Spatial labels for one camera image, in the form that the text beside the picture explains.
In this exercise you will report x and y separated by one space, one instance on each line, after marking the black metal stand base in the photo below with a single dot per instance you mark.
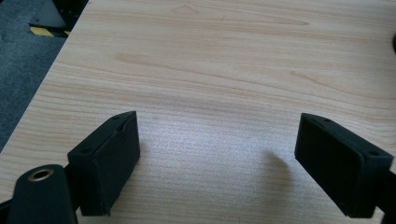
59 14

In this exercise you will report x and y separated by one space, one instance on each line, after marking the yellow black hazard tape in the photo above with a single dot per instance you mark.
46 32

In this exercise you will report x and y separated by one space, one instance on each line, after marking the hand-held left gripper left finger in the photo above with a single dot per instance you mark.
106 165

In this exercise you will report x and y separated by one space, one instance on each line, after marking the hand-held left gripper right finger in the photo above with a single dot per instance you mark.
339 165

